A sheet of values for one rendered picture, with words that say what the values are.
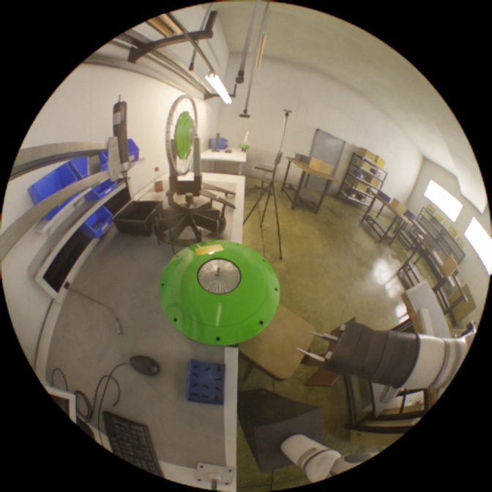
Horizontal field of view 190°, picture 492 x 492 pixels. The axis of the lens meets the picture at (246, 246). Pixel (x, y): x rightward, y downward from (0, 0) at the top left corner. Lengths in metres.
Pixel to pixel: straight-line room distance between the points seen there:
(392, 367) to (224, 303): 0.31
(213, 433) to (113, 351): 0.38
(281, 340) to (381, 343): 0.65
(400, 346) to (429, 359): 0.05
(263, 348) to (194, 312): 0.53
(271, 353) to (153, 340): 0.54
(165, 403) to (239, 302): 0.38
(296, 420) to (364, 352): 0.45
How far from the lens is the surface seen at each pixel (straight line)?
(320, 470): 0.50
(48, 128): 1.02
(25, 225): 0.17
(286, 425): 0.62
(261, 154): 4.88
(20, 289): 0.97
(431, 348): 0.24
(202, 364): 0.47
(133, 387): 0.55
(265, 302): 0.35
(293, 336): 0.85
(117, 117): 0.44
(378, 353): 0.22
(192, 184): 0.99
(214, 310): 0.31
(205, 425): 0.51
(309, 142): 5.19
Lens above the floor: 1.38
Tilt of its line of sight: 43 degrees down
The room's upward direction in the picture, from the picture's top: 11 degrees clockwise
